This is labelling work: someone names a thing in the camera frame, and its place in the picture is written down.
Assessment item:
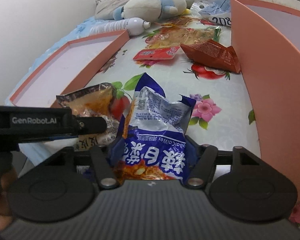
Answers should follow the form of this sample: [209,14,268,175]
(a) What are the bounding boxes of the blue white snack bag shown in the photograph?
[113,73,196,183]

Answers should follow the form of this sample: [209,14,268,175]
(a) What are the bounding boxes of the light blue numbered plastic bag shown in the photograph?
[190,0,231,27]

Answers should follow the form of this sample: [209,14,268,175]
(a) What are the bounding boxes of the clear red header snack bag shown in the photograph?
[133,26,221,61]

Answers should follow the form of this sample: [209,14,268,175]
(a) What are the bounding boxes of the pink box lid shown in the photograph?
[9,30,129,107]

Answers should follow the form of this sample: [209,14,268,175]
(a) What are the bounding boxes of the brown grey snack packet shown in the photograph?
[56,82,119,151]

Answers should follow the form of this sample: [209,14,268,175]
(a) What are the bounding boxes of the deep pink cardboard box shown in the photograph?
[231,0,300,201]

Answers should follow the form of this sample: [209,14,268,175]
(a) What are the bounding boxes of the white blue plush toy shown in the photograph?
[113,0,187,23]

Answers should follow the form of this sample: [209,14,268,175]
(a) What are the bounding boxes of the dark red snack pouch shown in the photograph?
[180,40,241,74]

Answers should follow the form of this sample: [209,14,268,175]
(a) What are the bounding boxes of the person's left hand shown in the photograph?
[0,167,18,231]

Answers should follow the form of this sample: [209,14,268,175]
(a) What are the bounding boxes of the white lotion bottle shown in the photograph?
[89,17,151,36]

